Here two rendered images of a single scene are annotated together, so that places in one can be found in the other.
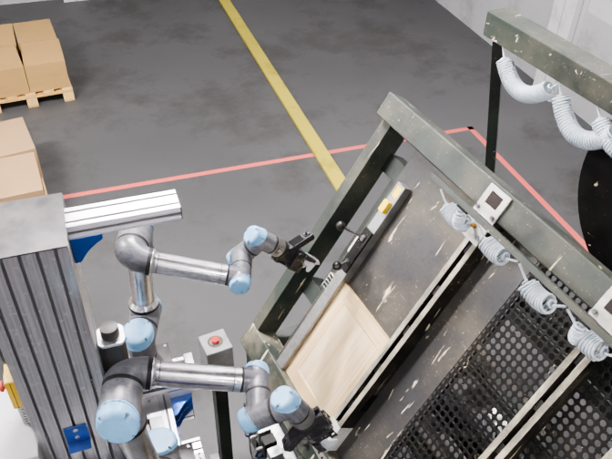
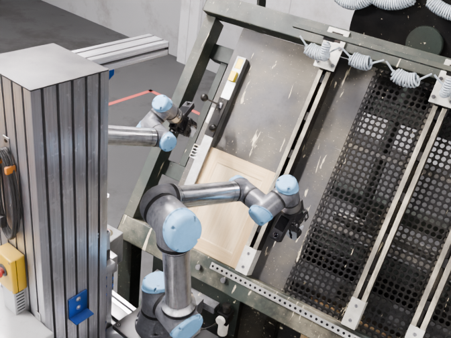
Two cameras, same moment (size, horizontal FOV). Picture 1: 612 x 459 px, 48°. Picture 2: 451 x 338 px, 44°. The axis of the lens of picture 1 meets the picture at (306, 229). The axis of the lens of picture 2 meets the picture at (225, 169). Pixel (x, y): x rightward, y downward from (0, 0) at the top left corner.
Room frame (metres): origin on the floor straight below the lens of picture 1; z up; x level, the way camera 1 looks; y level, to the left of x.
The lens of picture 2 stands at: (0.00, 1.15, 2.60)
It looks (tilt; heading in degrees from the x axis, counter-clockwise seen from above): 31 degrees down; 325
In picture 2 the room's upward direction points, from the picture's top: 8 degrees clockwise
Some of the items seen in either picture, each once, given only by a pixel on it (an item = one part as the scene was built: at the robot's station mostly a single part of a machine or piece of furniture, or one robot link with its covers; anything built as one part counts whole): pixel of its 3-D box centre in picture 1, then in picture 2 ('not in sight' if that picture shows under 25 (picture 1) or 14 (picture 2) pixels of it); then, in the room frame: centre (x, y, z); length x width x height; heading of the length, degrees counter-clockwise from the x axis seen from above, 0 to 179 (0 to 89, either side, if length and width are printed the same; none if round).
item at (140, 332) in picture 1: (139, 339); not in sight; (1.75, 0.63, 1.20); 0.13 x 0.12 x 0.14; 2
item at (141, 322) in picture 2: not in sight; (156, 315); (1.28, 0.46, 1.09); 0.15 x 0.15 x 0.10
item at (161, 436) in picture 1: (160, 451); (159, 293); (1.27, 0.46, 1.20); 0.13 x 0.12 x 0.14; 6
